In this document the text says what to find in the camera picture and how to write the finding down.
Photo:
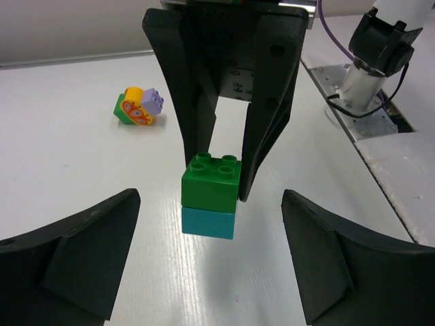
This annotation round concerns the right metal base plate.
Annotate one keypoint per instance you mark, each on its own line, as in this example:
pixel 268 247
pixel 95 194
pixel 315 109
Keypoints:
pixel 357 101

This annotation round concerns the yellow lego brick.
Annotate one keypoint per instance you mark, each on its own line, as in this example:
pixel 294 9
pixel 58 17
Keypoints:
pixel 132 107

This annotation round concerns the aluminium frame rail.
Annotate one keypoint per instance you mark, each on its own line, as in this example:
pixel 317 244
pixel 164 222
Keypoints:
pixel 74 59

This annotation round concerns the teal lego brick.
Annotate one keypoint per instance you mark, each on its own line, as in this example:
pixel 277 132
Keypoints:
pixel 213 224

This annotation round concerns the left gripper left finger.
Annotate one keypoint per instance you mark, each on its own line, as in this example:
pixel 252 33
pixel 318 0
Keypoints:
pixel 69 272

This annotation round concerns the green lego brick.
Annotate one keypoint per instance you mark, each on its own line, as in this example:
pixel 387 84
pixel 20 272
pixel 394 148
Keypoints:
pixel 211 184

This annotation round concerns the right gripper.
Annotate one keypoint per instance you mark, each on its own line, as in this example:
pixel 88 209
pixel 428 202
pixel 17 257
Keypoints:
pixel 247 50

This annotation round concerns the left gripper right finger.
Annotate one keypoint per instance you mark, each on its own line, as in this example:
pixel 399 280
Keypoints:
pixel 350 275

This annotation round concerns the lavender lego brick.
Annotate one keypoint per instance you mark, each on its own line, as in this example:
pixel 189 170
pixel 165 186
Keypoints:
pixel 152 102

